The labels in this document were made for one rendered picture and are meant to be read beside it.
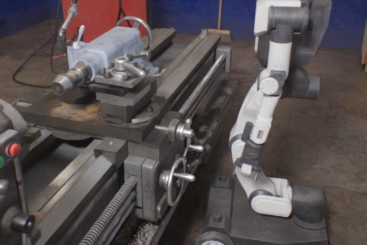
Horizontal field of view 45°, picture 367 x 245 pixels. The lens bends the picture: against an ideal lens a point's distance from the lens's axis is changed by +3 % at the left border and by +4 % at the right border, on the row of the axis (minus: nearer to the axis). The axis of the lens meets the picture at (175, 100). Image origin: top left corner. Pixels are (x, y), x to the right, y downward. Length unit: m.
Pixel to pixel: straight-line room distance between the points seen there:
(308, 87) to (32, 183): 1.29
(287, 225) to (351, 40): 3.63
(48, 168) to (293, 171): 1.84
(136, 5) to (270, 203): 2.84
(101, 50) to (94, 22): 2.80
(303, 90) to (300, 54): 0.19
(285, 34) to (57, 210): 1.07
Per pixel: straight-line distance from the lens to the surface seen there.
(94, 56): 1.95
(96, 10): 4.71
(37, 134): 1.46
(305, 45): 2.01
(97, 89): 1.78
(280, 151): 3.44
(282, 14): 1.80
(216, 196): 2.60
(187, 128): 1.84
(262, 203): 2.42
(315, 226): 2.53
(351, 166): 3.42
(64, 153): 2.06
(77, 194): 1.61
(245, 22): 5.85
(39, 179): 1.92
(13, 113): 1.45
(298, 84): 2.11
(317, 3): 1.97
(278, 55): 1.84
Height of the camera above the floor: 1.80
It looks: 26 degrees down
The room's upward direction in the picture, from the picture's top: straight up
